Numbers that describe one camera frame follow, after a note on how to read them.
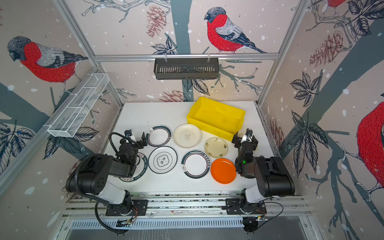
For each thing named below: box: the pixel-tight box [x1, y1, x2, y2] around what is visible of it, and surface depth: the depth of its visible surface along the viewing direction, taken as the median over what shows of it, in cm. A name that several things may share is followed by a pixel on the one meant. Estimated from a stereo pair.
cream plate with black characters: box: [204, 137, 228, 158], surface depth 99 cm
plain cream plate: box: [173, 123, 202, 149], surface depth 103 cm
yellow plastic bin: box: [187, 96, 246, 142], surface depth 110 cm
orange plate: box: [210, 158, 237, 185], surface depth 88 cm
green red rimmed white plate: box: [181, 149, 212, 179], surface depth 90 cm
